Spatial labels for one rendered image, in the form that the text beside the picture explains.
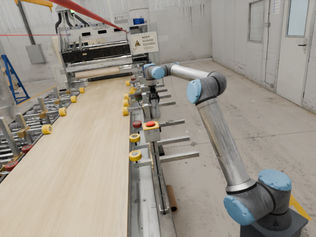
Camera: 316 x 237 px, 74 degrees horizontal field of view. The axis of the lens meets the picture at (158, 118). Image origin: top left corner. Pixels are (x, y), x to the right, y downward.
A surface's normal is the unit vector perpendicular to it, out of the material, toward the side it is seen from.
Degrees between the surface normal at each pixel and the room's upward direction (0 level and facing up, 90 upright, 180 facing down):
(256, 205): 56
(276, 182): 5
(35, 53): 90
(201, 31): 90
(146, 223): 0
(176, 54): 90
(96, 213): 0
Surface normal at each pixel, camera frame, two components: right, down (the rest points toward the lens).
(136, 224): -0.13, -0.91
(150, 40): 0.11, 0.37
